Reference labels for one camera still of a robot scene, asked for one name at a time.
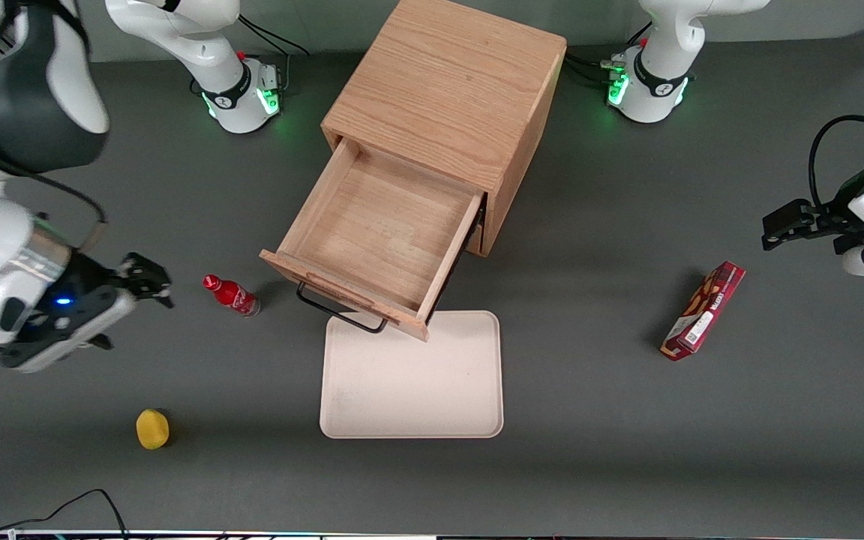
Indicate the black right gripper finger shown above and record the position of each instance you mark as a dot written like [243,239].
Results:
[156,295]
[148,270]

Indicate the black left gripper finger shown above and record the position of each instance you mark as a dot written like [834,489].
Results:
[788,216]
[784,240]

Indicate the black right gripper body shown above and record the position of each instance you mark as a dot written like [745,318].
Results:
[91,276]

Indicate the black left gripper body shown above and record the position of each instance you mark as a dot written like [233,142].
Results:
[834,219]

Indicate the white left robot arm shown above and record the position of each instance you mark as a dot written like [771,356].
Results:
[664,45]

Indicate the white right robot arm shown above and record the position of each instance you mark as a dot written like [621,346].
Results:
[27,90]

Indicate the oak wooden drawer cabinet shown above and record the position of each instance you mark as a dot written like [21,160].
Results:
[447,82]

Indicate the small red soda bottle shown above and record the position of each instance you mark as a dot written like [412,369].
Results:
[233,295]

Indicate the red snack box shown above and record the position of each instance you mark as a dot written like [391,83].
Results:
[703,311]

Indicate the yellow lemon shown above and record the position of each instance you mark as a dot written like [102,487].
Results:
[152,429]

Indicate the beige plastic tray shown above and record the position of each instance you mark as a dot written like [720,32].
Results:
[411,382]

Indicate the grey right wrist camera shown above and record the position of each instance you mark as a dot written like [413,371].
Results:
[79,330]

